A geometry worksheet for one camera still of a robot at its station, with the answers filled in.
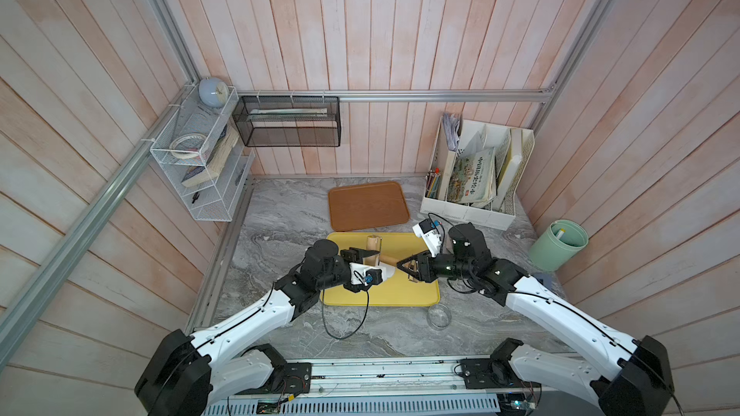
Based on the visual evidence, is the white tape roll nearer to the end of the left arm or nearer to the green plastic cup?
the end of the left arm

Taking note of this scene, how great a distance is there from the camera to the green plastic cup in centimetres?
85

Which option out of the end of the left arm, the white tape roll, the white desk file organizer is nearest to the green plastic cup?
the white desk file organizer

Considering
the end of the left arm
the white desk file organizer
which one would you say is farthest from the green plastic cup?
→ the end of the left arm
